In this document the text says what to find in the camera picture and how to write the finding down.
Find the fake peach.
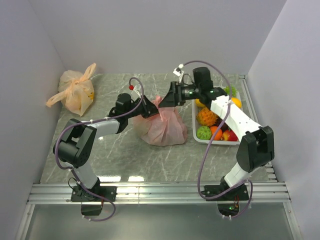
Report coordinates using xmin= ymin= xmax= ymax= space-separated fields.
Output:
xmin=222 ymin=129 xmax=238 ymax=142

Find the green custard apple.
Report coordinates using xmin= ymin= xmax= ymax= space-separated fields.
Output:
xmin=196 ymin=126 xmax=212 ymax=140

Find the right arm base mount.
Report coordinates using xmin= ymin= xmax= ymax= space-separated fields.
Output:
xmin=201 ymin=184 xmax=253 ymax=220

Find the fake orange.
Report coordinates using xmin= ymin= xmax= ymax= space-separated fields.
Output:
xmin=209 ymin=125 xmax=224 ymax=141

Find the yellow bell pepper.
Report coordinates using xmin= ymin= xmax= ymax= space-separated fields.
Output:
xmin=195 ymin=98 xmax=206 ymax=108

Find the green fake lettuce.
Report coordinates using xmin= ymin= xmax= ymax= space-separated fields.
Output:
xmin=223 ymin=86 xmax=238 ymax=98

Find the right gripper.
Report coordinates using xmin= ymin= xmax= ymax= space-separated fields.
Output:
xmin=159 ymin=81 xmax=202 ymax=108

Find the yellow fake lemon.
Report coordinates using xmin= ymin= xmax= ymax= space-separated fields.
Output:
xmin=231 ymin=97 xmax=242 ymax=109

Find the orange spiky fruit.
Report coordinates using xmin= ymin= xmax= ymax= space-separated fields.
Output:
xmin=196 ymin=107 xmax=219 ymax=127

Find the orange tied plastic bag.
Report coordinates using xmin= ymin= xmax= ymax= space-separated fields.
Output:
xmin=46 ymin=63 xmax=97 ymax=116

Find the aluminium rail frame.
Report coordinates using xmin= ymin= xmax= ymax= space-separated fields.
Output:
xmin=14 ymin=74 xmax=301 ymax=240

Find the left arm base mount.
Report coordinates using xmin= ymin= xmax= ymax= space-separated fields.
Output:
xmin=70 ymin=185 xmax=117 ymax=222

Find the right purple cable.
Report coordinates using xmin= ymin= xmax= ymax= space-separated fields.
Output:
xmin=179 ymin=59 xmax=253 ymax=220

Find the pink plastic bag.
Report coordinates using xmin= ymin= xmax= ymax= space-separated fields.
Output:
xmin=132 ymin=107 xmax=188 ymax=147

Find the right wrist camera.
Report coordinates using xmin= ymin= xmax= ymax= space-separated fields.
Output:
xmin=172 ymin=64 xmax=184 ymax=77

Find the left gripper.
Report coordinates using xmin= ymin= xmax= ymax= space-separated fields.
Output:
xmin=125 ymin=94 xmax=164 ymax=119

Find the white plastic fruit basket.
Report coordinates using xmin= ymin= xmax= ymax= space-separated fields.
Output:
xmin=191 ymin=99 xmax=240 ymax=146

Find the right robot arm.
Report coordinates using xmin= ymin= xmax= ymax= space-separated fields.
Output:
xmin=158 ymin=67 xmax=275 ymax=200

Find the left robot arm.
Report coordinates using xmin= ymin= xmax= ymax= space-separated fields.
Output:
xmin=53 ymin=93 xmax=159 ymax=201

